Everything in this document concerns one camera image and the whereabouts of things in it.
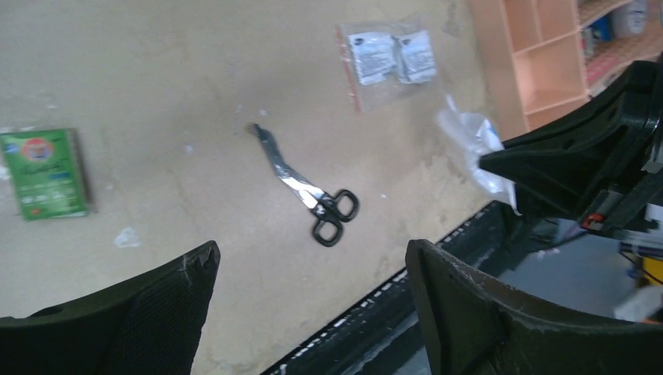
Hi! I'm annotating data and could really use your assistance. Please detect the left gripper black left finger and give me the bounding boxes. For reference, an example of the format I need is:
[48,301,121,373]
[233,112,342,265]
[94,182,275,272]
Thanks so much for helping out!
[1,241,221,374]

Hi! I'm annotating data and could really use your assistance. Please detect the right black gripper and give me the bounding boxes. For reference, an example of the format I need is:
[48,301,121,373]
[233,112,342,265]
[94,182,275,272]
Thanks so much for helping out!
[478,61,662,258]

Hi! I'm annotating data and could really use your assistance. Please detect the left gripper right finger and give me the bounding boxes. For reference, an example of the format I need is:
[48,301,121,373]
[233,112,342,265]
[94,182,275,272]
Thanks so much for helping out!
[406,240,662,374]

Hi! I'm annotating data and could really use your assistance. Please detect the blue white mask packet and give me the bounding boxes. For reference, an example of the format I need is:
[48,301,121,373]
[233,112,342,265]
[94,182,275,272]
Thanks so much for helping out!
[436,94,521,216]

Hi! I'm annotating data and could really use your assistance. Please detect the small green medicine box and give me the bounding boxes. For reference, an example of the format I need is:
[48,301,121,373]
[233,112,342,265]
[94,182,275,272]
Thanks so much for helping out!
[1,128,90,221]

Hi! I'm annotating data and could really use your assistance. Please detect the orange compartment tray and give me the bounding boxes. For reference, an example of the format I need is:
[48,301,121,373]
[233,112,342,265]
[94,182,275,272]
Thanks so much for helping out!
[468,0,589,141]

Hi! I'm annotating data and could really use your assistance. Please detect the tape roll in rack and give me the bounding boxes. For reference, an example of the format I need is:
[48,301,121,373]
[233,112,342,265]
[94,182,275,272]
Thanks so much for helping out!
[608,0,649,40]

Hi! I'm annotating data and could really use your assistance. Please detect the small white pad packet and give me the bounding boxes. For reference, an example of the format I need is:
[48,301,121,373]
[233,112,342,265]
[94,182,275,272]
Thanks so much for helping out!
[348,32,396,86]

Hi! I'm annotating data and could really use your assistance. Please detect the black handled scissors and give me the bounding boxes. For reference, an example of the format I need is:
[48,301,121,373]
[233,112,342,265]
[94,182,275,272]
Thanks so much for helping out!
[247,123,360,248]

